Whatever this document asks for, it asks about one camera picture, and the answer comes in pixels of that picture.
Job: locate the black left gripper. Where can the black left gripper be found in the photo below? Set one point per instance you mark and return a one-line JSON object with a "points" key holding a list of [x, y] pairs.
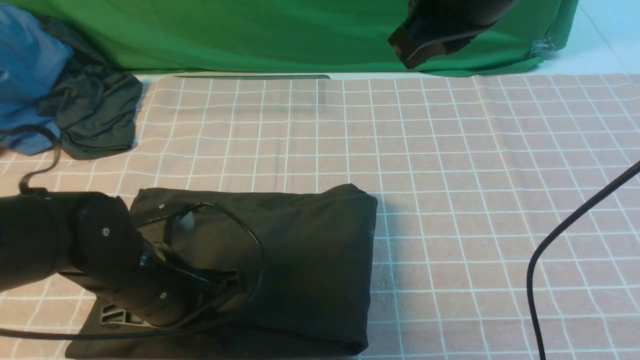
{"points": [[138, 285]]}

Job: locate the metal binder clip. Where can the metal binder clip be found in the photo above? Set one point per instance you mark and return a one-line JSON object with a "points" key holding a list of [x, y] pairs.
{"points": [[542, 46]]}

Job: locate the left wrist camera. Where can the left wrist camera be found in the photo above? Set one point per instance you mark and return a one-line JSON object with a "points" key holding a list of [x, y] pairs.
{"points": [[176, 215]]}

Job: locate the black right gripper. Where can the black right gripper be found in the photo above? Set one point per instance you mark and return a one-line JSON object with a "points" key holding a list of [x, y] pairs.
{"points": [[436, 28]]}

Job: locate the dark gray long-sleeved shirt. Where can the dark gray long-sleeved shirt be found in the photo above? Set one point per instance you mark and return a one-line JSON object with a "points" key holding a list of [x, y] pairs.
{"points": [[315, 294]]}

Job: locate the blue crumpled garment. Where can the blue crumpled garment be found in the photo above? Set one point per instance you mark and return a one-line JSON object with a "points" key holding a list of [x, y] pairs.
{"points": [[31, 61]]}

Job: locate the dark gray crumpled garment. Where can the dark gray crumpled garment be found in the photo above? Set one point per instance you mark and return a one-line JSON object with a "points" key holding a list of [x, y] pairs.
{"points": [[92, 103]]}

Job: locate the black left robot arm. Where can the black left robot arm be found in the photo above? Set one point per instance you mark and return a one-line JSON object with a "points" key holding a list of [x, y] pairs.
{"points": [[91, 239]]}

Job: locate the green backdrop cloth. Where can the green backdrop cloth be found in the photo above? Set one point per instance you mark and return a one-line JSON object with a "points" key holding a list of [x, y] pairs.
{"points": [[295, 36]]}

